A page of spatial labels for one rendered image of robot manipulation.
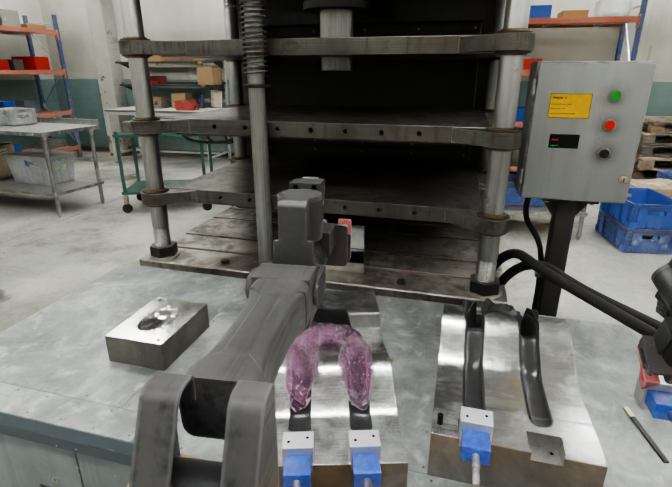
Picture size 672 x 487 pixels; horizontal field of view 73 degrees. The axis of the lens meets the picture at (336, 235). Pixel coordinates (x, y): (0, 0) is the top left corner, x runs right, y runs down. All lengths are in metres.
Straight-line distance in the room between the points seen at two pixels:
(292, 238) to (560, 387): 0.63
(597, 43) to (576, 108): 6.06
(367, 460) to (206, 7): 7.93
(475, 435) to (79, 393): 0.80
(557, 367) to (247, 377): 0.77
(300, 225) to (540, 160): 1.08
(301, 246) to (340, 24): 1.28
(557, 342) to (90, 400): 0.97
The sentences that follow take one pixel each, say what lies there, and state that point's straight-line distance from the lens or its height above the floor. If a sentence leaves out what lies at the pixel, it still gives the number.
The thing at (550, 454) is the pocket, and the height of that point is 0.86.
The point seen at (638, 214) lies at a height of 0.34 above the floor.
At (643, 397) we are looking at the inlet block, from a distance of 0.96.
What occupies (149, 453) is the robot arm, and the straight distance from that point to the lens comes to 0.37.
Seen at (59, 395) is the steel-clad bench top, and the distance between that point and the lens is 1.18.
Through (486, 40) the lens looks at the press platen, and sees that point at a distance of 1.38.
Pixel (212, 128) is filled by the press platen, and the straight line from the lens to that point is 1.65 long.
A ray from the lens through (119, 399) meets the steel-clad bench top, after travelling 1.11.
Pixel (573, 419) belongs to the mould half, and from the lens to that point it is 0.93.
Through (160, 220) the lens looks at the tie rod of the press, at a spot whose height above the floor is 0.93.
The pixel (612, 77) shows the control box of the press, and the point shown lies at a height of 1.43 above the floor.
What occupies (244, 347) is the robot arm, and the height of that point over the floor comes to 1.23.
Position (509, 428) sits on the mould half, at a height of 0.89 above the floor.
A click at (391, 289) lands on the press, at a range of 1.49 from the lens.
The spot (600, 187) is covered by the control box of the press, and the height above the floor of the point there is 1.12.
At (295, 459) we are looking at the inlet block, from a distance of 0.80.
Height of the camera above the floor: 1.44
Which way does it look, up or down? 20 degrees down
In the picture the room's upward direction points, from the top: straight up
